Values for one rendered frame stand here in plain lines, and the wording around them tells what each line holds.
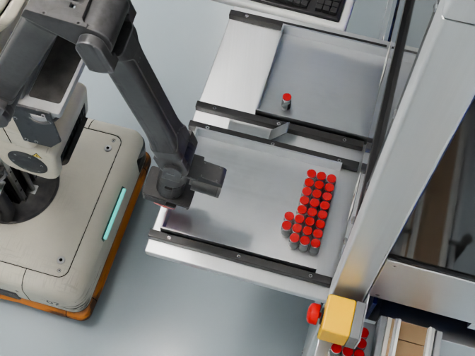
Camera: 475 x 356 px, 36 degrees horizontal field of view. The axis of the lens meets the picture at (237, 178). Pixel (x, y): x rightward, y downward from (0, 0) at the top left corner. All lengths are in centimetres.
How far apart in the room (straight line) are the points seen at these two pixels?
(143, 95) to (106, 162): 123
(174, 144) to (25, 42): 31
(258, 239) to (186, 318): 91
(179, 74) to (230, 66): 108
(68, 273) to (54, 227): 16
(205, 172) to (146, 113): 23
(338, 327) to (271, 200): 37
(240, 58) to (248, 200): 39
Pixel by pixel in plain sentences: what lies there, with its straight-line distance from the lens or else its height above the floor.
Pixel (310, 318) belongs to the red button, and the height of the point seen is 101.
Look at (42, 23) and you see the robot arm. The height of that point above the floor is 154.
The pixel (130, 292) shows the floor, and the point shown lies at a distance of 248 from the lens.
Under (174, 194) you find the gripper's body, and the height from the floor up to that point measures 102.
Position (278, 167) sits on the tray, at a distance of 165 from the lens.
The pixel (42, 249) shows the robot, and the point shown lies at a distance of 228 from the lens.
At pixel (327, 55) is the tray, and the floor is 88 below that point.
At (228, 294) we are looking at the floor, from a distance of 246.
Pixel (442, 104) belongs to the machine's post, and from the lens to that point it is 83.
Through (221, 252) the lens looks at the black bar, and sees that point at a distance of 154.
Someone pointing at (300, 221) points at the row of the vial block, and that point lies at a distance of 155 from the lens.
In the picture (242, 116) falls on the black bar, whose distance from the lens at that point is 170.
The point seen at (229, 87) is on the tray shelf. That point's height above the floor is 88.
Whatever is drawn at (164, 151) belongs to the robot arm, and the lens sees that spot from 129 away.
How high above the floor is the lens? 234
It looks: 63 degrees down
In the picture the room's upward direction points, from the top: 1 degrees clockwise
